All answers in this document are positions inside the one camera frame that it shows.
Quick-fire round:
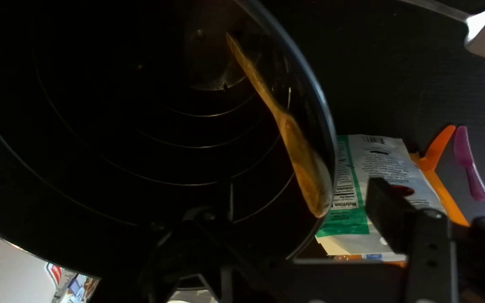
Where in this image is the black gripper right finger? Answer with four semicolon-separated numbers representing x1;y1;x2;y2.
366;179;458;303

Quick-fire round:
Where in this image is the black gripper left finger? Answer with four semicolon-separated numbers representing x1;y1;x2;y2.
140;209;266;303

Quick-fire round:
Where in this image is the wooden spoon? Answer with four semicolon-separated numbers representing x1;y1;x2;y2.
226;34;332;218

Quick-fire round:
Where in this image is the black round bin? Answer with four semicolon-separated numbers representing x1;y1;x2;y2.
0;0;337;276

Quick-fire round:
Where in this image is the green white carton box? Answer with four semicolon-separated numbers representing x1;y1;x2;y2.
315;135;443;265

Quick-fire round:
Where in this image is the orange plastic spatula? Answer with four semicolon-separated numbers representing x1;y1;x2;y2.
409;123;472;229

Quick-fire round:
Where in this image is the pink plastic utensil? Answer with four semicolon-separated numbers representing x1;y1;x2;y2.
453;127;485;202

